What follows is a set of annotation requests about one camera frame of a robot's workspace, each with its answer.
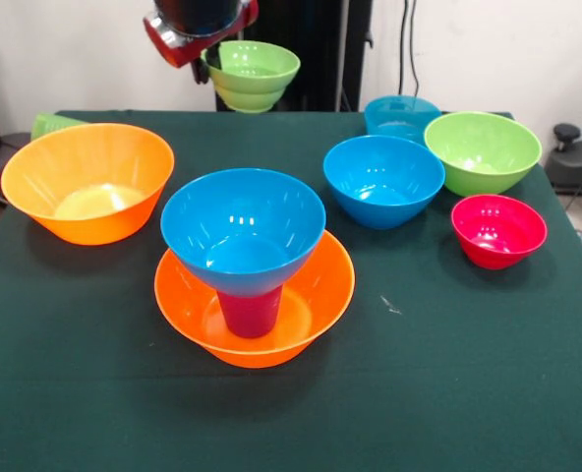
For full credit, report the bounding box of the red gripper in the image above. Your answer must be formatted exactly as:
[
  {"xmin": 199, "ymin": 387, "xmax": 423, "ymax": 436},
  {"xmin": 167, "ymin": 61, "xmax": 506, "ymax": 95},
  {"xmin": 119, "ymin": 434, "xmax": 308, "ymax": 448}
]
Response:
[{"xmin": 142, "ymin": 0, "xmax": 261, "ymax": 86}]

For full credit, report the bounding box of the small green plastic bowl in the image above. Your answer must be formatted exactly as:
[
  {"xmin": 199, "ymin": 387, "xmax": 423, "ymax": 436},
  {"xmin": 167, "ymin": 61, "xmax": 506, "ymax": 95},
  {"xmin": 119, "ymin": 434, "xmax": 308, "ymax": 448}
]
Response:
[{"xmin": 201, "ymin": 40, "xmax": 302, "ymax": 115}]

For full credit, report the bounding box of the blue plastic bowl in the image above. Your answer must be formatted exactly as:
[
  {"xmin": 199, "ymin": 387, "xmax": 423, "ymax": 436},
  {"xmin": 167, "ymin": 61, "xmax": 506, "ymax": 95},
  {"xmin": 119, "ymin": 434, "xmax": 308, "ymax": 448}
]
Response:
[
  {"xmin": 322, "ymin": 135, "xmax": 446, "ymax": 231},
  {"xmin": 160, "ymin": 167, "xmax": 327, "ymax": 298}
]

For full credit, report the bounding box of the green plastic cup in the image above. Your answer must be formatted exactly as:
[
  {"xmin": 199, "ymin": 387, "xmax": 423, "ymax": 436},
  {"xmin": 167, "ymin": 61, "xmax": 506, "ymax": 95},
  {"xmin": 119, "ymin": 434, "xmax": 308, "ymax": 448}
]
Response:
[{"xmin": 29, "ymin": 112, "xmax": 88, "ymax": 142}]

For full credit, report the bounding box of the purple plastic cup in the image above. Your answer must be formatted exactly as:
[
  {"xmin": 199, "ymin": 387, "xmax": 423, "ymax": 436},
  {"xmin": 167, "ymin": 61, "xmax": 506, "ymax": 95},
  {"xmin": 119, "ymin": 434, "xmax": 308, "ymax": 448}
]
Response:
[{"xmin": 215, "ymin": 286, "xmax": 283, "ymax": 339}]

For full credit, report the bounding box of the large orange plastic bowl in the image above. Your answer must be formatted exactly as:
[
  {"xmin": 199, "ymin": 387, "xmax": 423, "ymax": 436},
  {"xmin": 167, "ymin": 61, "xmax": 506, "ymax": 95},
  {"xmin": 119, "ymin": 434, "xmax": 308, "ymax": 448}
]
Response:
[
  {"xmin": 0, "ymin": 122, "xmax": 176, "ymax": 246},
  {"xmin": 153, "ymin": 229, "xmax": 357, "ymax": 370}
]

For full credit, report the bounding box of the small translucent blue bowl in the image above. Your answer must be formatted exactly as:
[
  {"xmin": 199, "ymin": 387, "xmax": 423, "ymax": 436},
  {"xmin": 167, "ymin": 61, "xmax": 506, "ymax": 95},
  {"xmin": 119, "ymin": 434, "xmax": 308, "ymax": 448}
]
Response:
[{"xmin": 363, "ymin": 94, "xmax": 442, "ymax": 146}]

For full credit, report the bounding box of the large green plastic bowl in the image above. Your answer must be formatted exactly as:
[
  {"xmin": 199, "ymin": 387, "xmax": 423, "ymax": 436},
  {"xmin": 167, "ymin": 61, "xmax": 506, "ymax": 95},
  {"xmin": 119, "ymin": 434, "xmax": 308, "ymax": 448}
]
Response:
[{"xmin": 423, "ymin": 111, "xmax": 544, "ymax": 197}]

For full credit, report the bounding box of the small pink plastic bowl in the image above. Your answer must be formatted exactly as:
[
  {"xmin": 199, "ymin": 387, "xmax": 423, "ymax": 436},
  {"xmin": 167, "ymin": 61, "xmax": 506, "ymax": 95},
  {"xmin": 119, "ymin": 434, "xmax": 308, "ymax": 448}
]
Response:
[{"xmin": 450, "ymin": 194, "xmax": 549, "ymax": 271}]

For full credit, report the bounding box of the black stand base with knob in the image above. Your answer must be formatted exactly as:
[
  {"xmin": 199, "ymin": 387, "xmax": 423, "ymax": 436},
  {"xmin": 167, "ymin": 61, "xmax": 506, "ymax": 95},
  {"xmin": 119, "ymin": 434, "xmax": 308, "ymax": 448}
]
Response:
[{"xmin": 546, "ymin": 122, "xmax": 582, "ymax": 198}]

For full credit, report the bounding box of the dark green table cloth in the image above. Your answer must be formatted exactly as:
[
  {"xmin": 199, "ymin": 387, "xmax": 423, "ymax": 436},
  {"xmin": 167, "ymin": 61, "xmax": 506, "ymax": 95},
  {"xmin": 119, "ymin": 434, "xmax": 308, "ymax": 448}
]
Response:
[{"xmin": 0, "ymin": 109, "xmax": 582, "ymax": 472}]

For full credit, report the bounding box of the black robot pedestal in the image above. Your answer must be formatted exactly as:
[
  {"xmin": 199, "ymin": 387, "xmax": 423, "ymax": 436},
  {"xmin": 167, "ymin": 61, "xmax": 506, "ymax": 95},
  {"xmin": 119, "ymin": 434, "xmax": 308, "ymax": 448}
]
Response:
[{"xmin": 211, "ymin": 0, "xmax": 375, "ymax": 113}]

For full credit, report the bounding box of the black hanging cable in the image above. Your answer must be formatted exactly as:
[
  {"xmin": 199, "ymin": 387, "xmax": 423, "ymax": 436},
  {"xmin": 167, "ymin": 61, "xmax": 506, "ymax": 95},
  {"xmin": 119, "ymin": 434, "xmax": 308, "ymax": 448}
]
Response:
[{"xmin": 401, "ymin": 0, "xmax": 421, "ymax": 99}]

